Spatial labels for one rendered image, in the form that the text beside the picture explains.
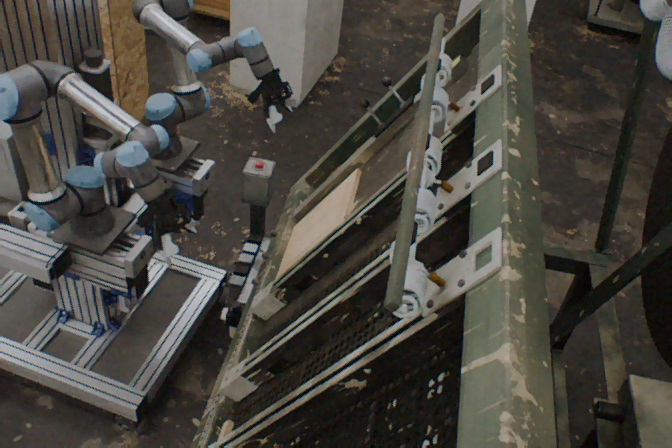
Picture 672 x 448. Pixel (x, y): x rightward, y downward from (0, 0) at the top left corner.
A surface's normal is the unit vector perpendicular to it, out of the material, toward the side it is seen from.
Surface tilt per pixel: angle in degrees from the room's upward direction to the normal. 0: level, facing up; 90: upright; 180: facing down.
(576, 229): 0
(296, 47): 90
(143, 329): 0
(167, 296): 0
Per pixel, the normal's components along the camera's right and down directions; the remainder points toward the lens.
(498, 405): -0.78, -0.57
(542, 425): 0.60, -0.55
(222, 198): 0.10, -0.76
